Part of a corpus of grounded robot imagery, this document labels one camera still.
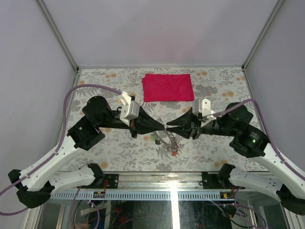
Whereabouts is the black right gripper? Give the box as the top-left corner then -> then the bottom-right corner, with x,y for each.
166,106 -> 237,139

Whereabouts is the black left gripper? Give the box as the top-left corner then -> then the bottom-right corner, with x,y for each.
98,106 -> 166,138

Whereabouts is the grey disc with key rings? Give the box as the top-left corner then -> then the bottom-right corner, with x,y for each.
150,117 -> 180,156

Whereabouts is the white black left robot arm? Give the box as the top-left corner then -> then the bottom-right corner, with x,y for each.
8,96 -> 164,208

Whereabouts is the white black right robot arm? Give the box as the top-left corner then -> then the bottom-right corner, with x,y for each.
167,100 -> 305,216

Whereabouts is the red folded cloth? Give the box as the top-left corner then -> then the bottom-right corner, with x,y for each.
142,73 -> 194,102

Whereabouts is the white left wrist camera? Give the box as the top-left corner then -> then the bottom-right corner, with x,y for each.
119,91 -> 140,122

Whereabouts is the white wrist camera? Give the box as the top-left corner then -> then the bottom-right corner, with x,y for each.
192,99 -> 216,122
119,91 -> 140,122

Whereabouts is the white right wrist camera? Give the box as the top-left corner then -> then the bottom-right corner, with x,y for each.
192,99 -> 216,122

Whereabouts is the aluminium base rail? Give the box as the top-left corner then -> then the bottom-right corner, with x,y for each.
35,170 -> 293,191

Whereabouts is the white slotted cable duct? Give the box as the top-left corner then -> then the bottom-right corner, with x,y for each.
52,190 -> 234,201

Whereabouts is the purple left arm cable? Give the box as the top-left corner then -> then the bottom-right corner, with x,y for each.
0,83 -> 123,214

